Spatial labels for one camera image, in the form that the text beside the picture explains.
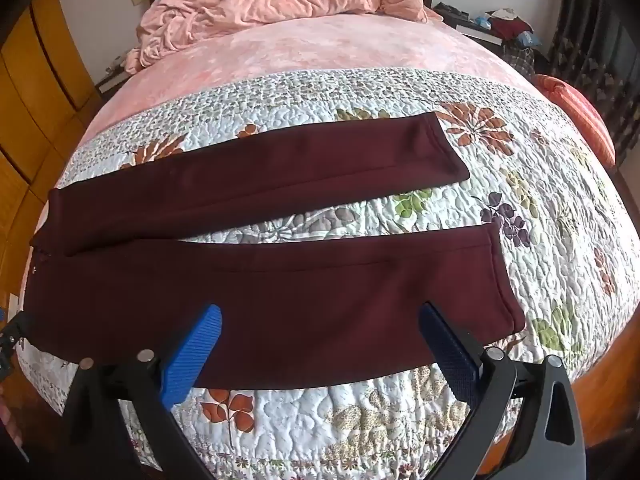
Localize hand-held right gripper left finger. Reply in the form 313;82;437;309
60;304;223;480

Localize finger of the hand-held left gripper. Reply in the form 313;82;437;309
0;306;31;381

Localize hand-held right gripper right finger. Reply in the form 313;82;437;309
419;301;587;480

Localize maroon pants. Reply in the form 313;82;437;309
30;112;527;391

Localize white floral quilt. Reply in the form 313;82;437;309
15;67;640;480

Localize yellow wooden wardrobe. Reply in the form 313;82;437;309
0;0;101;311

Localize small dark nightstand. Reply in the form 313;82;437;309
95;55;131;93

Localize orange striped pillow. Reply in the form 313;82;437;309
532;74;617;168

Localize plaid cloth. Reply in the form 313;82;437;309
502;42;538;81

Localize pink bed sheet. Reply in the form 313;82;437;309
80;12;538;146

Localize dark red clothing pile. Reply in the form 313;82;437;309
487;8;536;41

